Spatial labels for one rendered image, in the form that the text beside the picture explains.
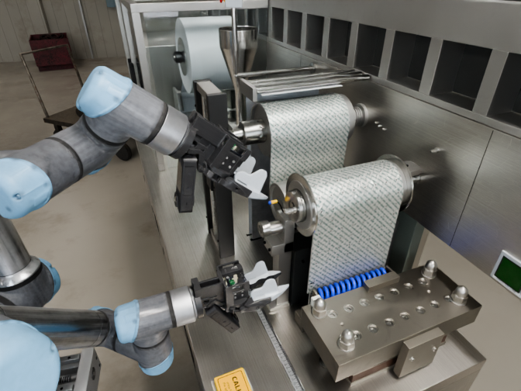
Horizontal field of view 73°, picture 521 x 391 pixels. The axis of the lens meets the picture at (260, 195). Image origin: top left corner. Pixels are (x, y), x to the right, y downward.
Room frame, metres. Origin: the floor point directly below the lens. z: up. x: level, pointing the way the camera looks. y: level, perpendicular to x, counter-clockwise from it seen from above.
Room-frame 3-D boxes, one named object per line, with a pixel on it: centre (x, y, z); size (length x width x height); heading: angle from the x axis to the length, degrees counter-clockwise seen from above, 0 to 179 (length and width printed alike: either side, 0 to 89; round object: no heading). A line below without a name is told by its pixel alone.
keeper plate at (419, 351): (0.48, -0.36, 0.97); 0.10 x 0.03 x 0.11; 112
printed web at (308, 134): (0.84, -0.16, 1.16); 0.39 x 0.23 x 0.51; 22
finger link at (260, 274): (0.59, 0.00, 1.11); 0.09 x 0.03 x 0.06; 121
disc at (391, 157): (0.77, -0.33, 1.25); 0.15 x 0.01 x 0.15; 22
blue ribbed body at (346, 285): (0.64, -0.24, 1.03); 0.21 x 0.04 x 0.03; 112
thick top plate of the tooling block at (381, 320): (0.56, -0.31, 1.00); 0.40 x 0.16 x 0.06; 112
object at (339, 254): (0.66, -0.23, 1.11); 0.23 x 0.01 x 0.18; 112
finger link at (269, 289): (0.54, -0.02, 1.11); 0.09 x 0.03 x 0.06; 103
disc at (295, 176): (0.67, -0.09, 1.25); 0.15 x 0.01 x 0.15; 22
